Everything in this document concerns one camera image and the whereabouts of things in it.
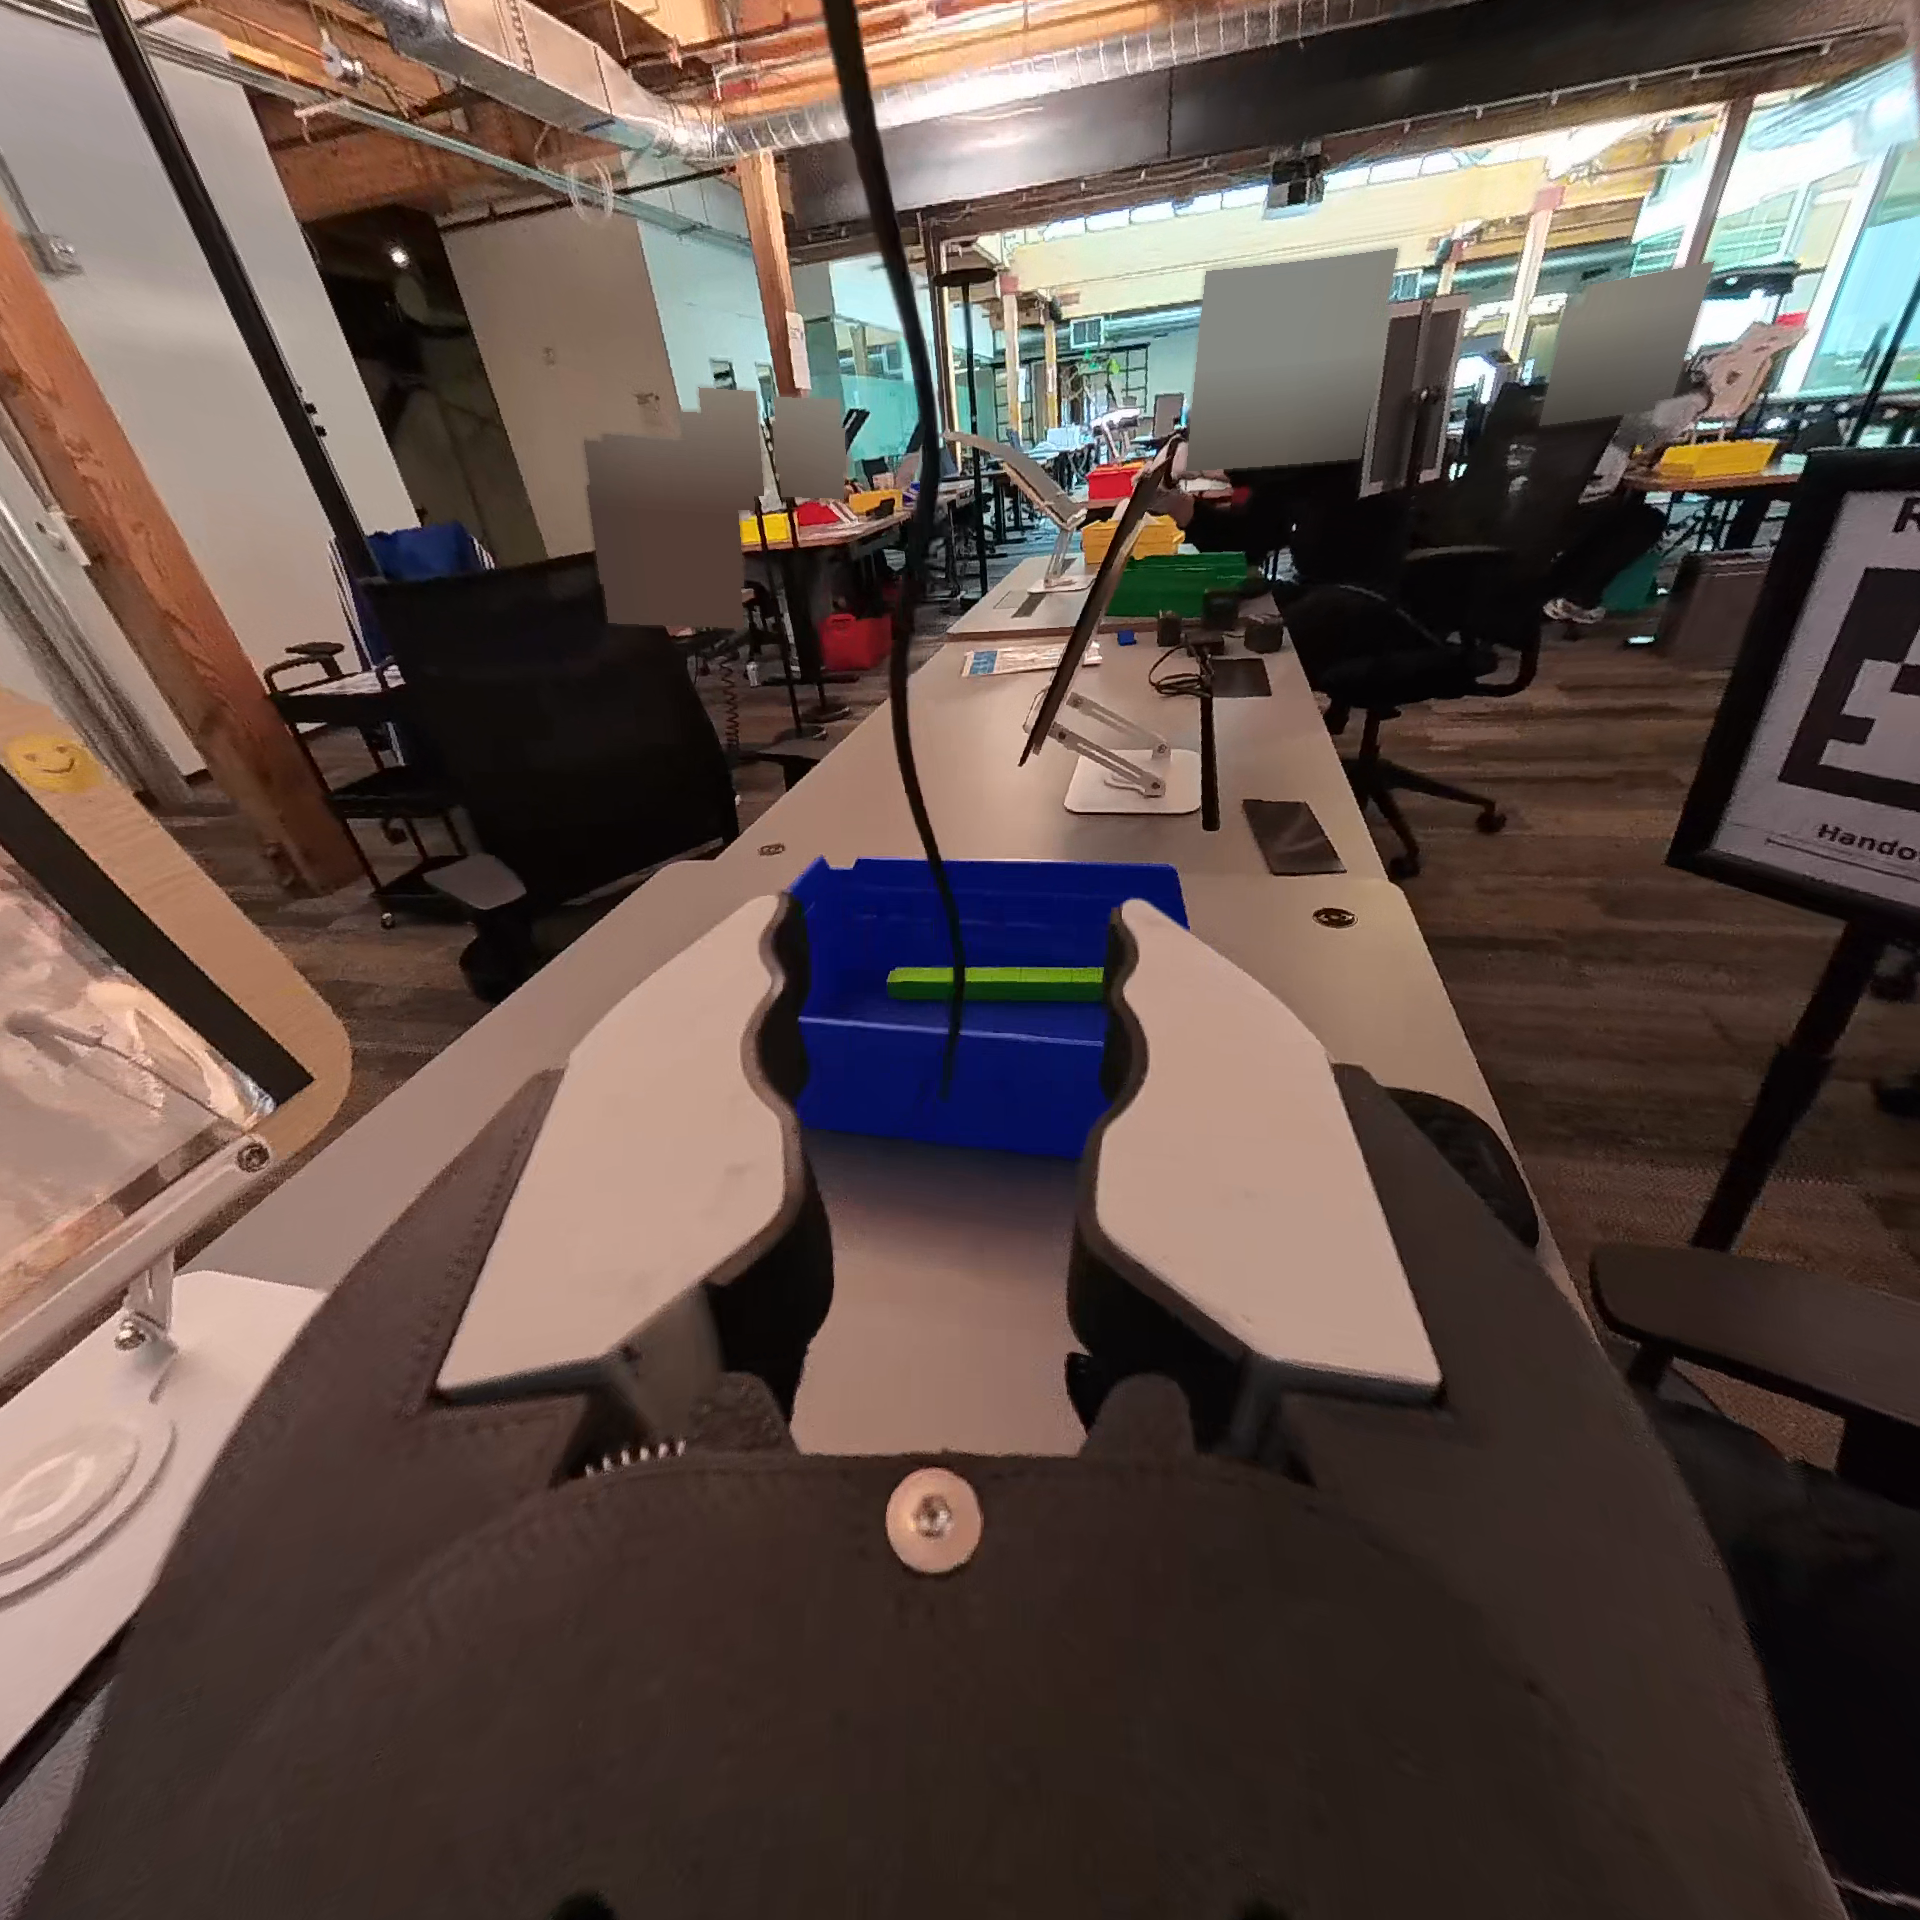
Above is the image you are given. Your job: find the tilted board with stand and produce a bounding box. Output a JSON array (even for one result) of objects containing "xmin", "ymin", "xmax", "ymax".
[{"xmin": 1018, "ymin": 435, "xmax": 1204, "ymax": 819}]

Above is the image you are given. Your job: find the large silver duct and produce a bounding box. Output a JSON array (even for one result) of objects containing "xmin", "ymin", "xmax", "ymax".
[{"xmin": 345, "ymin": 0, "xmax": 706, "ymax": 160}]

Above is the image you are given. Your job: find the grey waste bin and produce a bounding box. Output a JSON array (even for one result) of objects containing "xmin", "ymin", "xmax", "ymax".
[{"xmin": 1654, "ymin": 546, "xmax": 1776, "ymax": 672}]

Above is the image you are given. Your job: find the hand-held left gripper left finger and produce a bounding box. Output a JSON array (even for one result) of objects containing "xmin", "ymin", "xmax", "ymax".
[{"xmin": 435, "ymin": 894, "xmax": 836, "ymax": 1449}]

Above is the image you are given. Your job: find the green tray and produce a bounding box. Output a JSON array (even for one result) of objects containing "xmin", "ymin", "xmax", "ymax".
[{"xmin": 1110, "ymin": 552, "xmax": 1254, "ymax": 619}]

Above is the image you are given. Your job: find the long spiral ceiling duct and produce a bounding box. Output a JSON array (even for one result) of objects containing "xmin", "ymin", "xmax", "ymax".
[{"xmin": 645, "ymin": 0, "xmax": 1518, "ymax": 169}]

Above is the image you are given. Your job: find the black mesh chair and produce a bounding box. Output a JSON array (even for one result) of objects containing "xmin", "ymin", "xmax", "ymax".
[{"xmin": 360, "ymin": 552, "xmax": 828, "ymax": 999}]

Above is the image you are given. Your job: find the blue fabric cart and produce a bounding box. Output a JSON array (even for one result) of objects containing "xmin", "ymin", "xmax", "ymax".
[{"xmin": 363, "ymin": 522, "xmax": 497, "ymax": 589}]

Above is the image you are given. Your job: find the black utility cart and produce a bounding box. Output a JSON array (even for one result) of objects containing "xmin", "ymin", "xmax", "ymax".
[{"xmin": 264, "ymin": 643, "xmax": 472, "ymax": 929}]

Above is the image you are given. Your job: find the long green block bar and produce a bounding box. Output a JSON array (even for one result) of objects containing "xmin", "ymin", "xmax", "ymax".
[{"xmin": 884, "ymin": 965, "xmax": 1109, "ymax": 1003}]

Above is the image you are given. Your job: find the black rolling sign stand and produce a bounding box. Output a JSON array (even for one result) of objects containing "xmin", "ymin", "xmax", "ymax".
[{"xmin": 1627, "ymin": 449, "xmax": 1920, "ymax": 1390}]

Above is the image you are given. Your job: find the document display board with stand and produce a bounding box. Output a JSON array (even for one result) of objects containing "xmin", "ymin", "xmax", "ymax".
[{"xmin": 0, "ymin": 688, "xmax": 355, "ymax": 1749}]

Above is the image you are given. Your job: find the curved grey desk stand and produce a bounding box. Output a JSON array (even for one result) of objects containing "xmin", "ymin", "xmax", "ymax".
[{"xmin": 942, "ymin": 430, "xmax": 1089, "ymax": 594}]

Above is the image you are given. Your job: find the black swivel office chair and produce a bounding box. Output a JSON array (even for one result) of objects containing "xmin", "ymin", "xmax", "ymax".
[{"xmin": 1283, "ymin": 413, "xmax": 1624, "ymax": 880}]

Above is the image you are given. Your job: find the black cable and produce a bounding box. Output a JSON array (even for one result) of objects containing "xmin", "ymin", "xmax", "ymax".
[{"xmin": 824, "ymin": 0, "xmax": 970, "ymax": 1105}]

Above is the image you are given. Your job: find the blue plastic bin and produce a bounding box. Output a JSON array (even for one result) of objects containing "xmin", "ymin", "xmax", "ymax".
[{"xmin": 786, "ymin": 855, "xmax": 1192, "ymax": 1161}]

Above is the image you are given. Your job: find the wooden support post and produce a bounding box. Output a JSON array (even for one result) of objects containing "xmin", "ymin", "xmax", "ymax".
[{"xmin": 0, "ymin": 225, "xmax": 362, "ymax": 898}]

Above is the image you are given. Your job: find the black chair armrest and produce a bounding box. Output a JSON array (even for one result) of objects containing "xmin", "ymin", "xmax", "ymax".
[{"xmin": 1592, "ymin": 1242, "xmax": 1920, "ymax": 1465}]

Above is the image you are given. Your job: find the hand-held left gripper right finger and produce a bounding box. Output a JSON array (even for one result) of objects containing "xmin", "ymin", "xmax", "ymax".
[{"xmin": 1066, "ymin": 902, "xmax": 1448, "ymax": 1461}]

